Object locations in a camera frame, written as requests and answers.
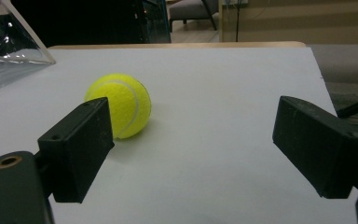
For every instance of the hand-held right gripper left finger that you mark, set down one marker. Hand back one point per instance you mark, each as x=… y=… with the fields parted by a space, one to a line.
x=74 y=152

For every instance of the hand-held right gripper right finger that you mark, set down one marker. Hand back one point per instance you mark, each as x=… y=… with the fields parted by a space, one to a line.
x=320 y=146

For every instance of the yellow tennis ball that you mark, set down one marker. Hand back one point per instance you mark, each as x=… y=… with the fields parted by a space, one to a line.
x=127 y=104

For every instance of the clear plastic box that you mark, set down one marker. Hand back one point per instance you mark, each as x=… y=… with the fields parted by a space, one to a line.
x=6 y=46

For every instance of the black stand leg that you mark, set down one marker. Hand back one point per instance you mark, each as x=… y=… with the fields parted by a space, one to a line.
x=355 y=107

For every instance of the dark cabinet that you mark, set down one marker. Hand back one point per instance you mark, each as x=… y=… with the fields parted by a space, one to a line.
x=90 y=20

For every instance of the grey sofa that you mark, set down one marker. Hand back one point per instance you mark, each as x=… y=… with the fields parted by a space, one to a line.
x=192 y=11

